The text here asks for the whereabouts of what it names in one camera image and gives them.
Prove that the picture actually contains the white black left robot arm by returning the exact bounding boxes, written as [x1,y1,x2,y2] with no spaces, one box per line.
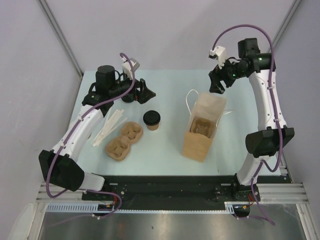
[38,60,156,200]

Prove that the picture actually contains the brown paper coffee cup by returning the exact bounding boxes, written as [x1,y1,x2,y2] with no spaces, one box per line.
[146,122,160,131]

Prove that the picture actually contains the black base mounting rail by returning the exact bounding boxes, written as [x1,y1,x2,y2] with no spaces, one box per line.
[82,175,261,211]

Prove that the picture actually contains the stack of black cup lids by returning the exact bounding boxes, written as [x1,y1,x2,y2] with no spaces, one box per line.
[121,93,136,103]

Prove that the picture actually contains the single brown pulp cup carrier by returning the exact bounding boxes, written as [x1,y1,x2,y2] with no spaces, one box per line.
[190,117,215,139]

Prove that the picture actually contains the right aluminium frame post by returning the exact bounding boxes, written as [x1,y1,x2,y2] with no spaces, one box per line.
[272,0,304,49]

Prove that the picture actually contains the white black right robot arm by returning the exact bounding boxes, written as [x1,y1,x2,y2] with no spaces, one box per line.
[208,38,295,201]

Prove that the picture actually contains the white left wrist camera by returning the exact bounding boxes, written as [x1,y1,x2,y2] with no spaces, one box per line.
[122,57,140,80]

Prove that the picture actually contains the brown paper bag white handles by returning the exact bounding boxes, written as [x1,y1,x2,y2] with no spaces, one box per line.
[181,89,231,163]

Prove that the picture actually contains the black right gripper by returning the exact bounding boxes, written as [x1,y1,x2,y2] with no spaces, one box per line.
[209,55,246,95]

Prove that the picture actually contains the left aluminium frame post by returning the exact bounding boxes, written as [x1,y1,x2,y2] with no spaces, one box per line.
[36,0,84,79]

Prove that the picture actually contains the aluminium frame post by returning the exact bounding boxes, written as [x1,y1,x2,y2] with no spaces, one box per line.
[272,0,304,49]
[36,0,84,79]

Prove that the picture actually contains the white slotted cable duct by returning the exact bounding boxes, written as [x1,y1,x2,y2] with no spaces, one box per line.
[46,201,251,218]

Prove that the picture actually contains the black plastic cup lid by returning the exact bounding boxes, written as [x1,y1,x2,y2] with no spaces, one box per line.
[143,110,161,126]

